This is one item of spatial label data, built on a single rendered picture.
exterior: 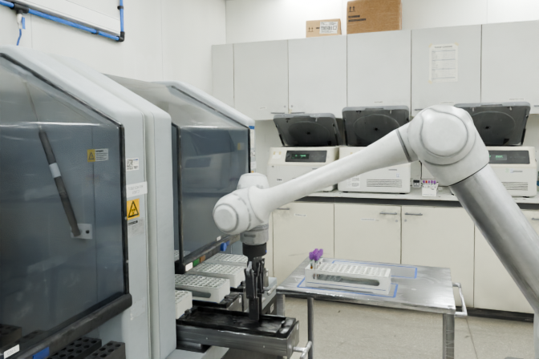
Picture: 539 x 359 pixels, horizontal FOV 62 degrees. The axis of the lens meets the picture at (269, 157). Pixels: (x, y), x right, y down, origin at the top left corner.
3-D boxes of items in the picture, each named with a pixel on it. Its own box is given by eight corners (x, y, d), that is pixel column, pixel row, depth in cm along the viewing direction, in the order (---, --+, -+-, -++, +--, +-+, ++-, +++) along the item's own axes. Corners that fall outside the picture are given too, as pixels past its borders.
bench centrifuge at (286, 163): (265, 191, 375) (265, 113, 372) (288, 183, 433) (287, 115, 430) (331, 192, 356) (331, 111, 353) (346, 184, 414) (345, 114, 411)
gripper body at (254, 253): (248, 238, 143) (248, 266, 144) (237, 244, 135) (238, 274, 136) (270, 239, 141) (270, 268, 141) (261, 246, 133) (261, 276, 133)
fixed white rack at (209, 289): (141, 297, 159) (141, 280, 158) (156, 288, 168) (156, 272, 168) (219, 307, 149) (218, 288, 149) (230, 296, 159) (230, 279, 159)
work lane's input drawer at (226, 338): (83, 333, 146) (83, 306, 145) (111, 316, 159) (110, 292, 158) (302, 367, 123) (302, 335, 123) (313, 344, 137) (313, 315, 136)
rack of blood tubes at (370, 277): (304, 285, 164) (304, 268, 164) (311, 277, 174) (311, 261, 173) (388, 294, 154) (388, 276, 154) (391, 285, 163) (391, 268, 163)
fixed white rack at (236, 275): (164, 284, 173) (164, 268, 173) (177, 276, 183) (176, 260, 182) (236, 291, 164) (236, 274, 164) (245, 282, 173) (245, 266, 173)
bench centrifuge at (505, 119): (451, 196, 330) (452, 102, 326) (447, 186, 389) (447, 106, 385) (538, 199, 313) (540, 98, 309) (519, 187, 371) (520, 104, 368)
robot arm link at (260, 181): (243, 219, 144) (228, 227, 132) (242, 171, 143) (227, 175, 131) (275, 220, 141) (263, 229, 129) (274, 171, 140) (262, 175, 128)
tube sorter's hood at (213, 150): (45, 261, 148) (37, 68, 145) (147, 225, 206) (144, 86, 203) (184, 275, 133) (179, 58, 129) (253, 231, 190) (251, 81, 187)
